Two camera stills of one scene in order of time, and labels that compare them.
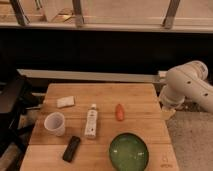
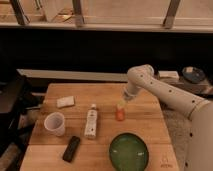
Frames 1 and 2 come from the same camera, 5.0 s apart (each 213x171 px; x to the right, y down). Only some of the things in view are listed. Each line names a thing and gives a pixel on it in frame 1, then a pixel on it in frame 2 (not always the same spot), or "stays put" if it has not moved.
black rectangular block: x=71 y=149 stays put
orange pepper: x=120 y=112 stays put
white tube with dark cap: x=91 y=124 stays put
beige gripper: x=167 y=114 -> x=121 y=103
